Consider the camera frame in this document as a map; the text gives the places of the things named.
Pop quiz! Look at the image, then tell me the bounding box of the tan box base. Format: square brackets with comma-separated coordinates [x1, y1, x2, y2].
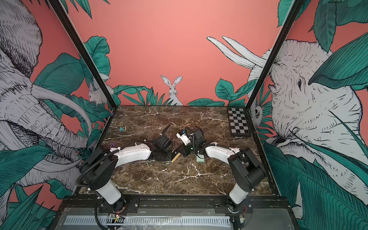
[171, 153, 181, 163]

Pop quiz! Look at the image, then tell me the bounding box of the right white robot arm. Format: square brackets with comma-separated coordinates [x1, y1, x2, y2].
[175, 142, 266, 206]

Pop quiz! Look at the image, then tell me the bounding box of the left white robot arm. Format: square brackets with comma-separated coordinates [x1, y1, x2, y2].
[75, 135, 173, 205]

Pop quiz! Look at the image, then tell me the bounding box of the black white checkerboard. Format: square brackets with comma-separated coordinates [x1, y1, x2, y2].
[227, 107, 252, 137]

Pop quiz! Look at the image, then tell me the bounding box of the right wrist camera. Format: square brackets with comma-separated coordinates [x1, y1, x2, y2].
[176, 129, 191, 146]

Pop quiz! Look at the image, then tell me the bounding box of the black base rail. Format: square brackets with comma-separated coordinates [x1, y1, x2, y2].
[99, 194, 288, 215]

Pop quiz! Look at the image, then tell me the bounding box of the white slotted cable duct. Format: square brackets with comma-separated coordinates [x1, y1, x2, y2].
[63, 215, 232, 228]

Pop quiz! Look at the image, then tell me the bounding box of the right black frame post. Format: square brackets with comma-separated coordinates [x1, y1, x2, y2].
[245, 0, 304, 111]

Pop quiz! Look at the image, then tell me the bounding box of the black frame post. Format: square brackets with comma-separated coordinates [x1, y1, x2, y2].
[49, 0, 117, 109]
[245, 0, 304, 111]

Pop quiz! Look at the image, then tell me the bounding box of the left black frame post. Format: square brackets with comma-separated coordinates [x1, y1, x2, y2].
[49, 0, 117, 109]

